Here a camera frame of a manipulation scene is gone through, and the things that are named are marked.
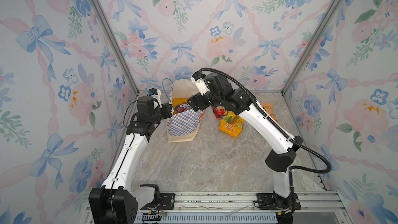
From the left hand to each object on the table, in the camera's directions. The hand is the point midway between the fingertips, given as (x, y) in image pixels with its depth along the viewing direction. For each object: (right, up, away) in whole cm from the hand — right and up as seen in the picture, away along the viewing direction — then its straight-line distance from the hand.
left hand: (173, 104), depth 77 cm
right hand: (+12, +4, -8) cm, 14 cm away
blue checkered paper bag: (+6, -10, +4) cm, 12 cm away
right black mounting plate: (+44, -46, -4) cm, 64 cm away
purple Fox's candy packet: (+3, -1, +15) cm, 15 cm away
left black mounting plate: (-2, -46, -4) cm, 47 cm away
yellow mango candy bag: (-2, +2, +24) cm, 24 cm away
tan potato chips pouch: (+62, -2, +32) cm, 70 cm away
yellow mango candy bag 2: (+33, -12, +18) cm, 39 cm away
